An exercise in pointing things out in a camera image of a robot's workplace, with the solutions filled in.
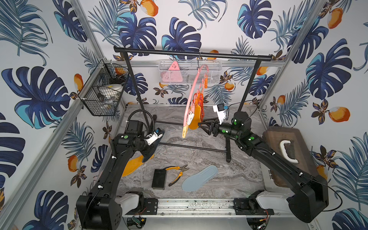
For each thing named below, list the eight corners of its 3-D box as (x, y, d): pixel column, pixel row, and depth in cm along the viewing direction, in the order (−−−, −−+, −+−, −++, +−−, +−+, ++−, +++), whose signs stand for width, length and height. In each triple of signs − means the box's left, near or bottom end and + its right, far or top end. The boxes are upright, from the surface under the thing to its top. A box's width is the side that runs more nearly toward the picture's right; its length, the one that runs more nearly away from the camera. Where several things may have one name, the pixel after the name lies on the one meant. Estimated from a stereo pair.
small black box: (152, 189, 82) (151, 187, 78) (155, 171, 89) (153, 168, 85) (165, 189, 82) (164, 187, 78) (166, 171, 89) (166, 168, 85)
